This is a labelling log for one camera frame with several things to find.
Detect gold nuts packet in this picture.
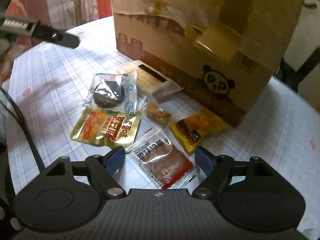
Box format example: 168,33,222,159
70,107,141,148

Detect yellow snack packet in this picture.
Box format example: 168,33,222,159
170,108,229,153

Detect red meat jerky packet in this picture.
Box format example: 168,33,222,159
125,128,195,190

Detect small clear biscuit packet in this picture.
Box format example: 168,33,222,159
139,95,172,129

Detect dark cookie clear packet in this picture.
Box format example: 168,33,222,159
82,70,138,113

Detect white cracker packet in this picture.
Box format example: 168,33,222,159
116,60,182,103

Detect black exercise bike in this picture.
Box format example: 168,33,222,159
274,0,320,93

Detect brown cardboard box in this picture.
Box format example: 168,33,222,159
112,0,303,127

